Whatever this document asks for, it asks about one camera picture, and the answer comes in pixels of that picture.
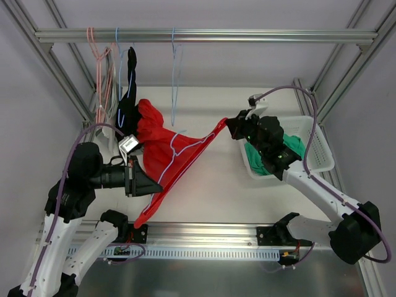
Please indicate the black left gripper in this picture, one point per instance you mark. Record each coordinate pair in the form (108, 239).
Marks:
(131, 180)

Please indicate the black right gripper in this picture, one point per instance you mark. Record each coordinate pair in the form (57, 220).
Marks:
(244, 124)

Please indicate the red tank top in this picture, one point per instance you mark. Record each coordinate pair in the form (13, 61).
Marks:
(150, 128)

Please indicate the blue hanger with red top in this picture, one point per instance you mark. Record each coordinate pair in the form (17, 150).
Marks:
(166, 161)

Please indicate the green tank top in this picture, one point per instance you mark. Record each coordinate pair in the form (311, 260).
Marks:
(279, 160)

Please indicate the blue wire hanger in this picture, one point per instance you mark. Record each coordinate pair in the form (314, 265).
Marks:
(176, 72)

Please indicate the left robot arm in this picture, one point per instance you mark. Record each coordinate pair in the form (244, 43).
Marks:
(53, 273)

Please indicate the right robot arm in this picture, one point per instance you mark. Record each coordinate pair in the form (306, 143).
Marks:
(352, 228)

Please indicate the white tank top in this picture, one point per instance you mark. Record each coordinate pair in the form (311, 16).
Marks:
(105, 135)

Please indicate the black tank top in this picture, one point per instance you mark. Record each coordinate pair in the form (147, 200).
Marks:
(128, 114)

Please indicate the blue hanger with black top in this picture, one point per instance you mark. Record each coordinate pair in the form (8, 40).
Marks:
(121, 57)

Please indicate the white plastic basket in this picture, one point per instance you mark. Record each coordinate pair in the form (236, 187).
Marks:
(319, 158)

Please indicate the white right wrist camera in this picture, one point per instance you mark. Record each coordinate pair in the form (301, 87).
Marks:
(257, 105)

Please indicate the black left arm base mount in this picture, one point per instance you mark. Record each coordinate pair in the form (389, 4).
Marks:
(137, 235)

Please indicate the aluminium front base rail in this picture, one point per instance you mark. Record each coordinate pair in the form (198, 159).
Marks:
(231, 235)

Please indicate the white slotted cable duct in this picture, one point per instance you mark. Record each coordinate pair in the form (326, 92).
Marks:
(192, 253)

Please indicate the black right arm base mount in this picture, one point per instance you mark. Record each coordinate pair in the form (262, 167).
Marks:
(267, 236)

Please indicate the pink wire hanger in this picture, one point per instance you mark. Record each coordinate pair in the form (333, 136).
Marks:
(104, 78)

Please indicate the aluminium frame top rail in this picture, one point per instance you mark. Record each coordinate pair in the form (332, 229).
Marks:
(195, 35)

